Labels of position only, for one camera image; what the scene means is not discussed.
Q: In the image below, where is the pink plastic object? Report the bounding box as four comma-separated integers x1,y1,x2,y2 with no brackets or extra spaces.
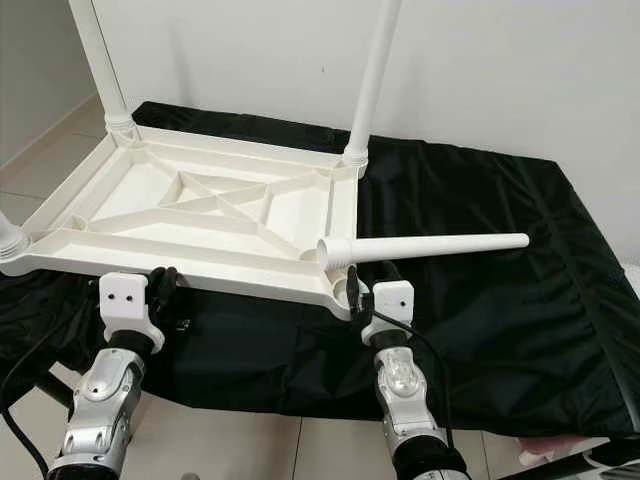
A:
520,435,601,456

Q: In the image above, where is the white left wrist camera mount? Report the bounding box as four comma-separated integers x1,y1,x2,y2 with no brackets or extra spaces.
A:
100,273,166,353

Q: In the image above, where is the white plastic table leg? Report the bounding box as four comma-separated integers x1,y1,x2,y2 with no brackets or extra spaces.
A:
0,225,29,263
315,233,531,271
340,0,401,166
68,0,139,136

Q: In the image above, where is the black table cloth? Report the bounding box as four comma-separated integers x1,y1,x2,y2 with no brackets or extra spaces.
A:
0,100,640,441

